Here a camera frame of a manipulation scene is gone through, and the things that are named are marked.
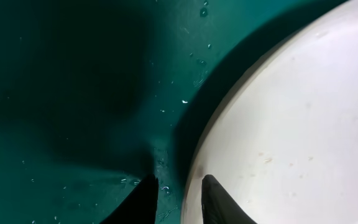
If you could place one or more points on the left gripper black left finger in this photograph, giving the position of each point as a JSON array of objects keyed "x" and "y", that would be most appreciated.
[{"x": 139, "y": 207}]

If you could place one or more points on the teal plastic serving tray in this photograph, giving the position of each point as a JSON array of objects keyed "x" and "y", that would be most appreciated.
[{"x": 94, "y": 95}]

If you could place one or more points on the white plate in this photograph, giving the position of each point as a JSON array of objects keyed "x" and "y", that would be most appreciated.
[{"x": 284, "y": 141}]

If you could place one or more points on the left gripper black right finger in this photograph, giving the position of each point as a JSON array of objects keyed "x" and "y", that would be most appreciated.
[{"x": 218, "y": 207}]

